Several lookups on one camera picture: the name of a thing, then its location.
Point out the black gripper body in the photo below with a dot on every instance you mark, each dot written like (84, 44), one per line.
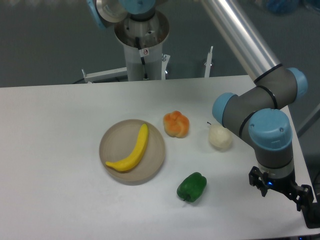
(281, 180)

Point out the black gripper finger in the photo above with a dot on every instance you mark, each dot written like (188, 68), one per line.
(303, 196)
(258, 179)

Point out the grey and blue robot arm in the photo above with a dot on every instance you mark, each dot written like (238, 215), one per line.
(255, 117)

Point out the yellow toy banana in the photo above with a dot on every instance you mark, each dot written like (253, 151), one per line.
(136, 155)

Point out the beige round plate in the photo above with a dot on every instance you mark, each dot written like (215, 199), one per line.
(118, 142)

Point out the white toy pear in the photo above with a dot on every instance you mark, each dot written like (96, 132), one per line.
(219, 136)

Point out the green toy bell pepper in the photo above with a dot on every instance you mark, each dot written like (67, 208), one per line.
(192, 187)

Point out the orange bread roll toy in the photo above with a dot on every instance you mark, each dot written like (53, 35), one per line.
(176, 124)

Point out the white metal frame post right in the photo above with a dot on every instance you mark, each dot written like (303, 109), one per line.
(208, 63)

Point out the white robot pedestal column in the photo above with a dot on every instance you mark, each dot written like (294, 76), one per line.
(145, 63)

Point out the white metal frame bracket left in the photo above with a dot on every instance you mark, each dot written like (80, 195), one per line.
(104, 76)

